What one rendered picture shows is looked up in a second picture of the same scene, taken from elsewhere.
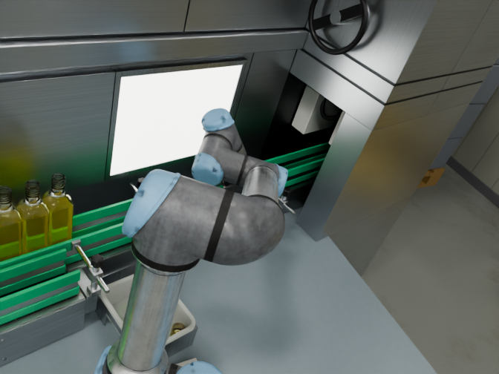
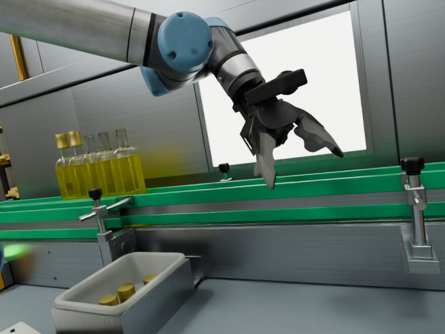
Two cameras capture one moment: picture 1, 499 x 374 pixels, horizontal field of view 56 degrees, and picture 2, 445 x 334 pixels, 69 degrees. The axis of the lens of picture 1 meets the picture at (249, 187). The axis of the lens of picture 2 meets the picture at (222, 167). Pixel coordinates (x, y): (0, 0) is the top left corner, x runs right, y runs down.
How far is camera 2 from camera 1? 1.25 m
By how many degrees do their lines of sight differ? 77
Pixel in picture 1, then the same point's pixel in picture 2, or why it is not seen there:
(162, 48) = (228, 19)
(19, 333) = (57, 252)
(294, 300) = not seen: outside the picture
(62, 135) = (161, 116)
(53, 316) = (76, 248)
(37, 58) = not seen: hidden behind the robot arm
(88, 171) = (191, 156)
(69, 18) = not seen: hidden behind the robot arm
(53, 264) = (110, 213)
